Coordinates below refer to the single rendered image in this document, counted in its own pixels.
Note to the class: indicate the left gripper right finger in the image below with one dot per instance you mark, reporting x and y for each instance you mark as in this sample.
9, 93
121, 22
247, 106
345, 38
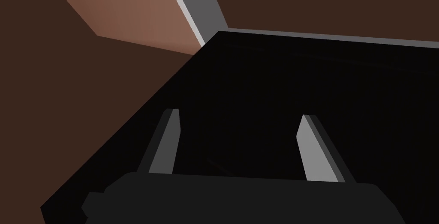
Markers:
319, 153

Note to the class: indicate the black cabinet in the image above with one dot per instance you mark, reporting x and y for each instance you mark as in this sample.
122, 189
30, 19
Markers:
274, 107

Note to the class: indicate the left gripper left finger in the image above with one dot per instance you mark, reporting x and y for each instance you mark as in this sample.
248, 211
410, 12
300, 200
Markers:
164, 145

